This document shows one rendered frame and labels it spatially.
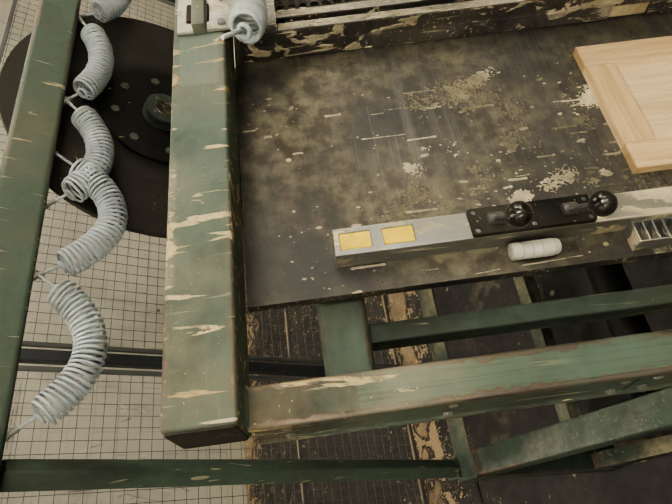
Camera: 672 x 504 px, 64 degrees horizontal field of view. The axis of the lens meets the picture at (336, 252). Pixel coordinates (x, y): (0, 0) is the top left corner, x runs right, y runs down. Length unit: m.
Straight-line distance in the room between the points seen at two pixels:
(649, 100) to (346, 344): 0.74
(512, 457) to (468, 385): 1.03
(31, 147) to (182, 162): 0.58
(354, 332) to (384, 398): 0.16
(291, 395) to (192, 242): 0.27
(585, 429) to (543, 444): 0.14
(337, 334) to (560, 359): 0.33
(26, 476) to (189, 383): 0.50
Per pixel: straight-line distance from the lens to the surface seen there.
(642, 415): 1.54
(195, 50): 1.10
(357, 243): 0.85
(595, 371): 0.82
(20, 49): 1.73
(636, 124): 1.14
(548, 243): 0.91
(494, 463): 1.83
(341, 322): 0.88
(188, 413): 0.73
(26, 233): 1.30
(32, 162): 1.40
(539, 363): 0.80
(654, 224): 1.00
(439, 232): 0.87
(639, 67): 1.26
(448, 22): 1.22
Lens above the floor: 2.12
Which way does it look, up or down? 29 degrees down
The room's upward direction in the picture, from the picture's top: 80 degrees counter-clockwise
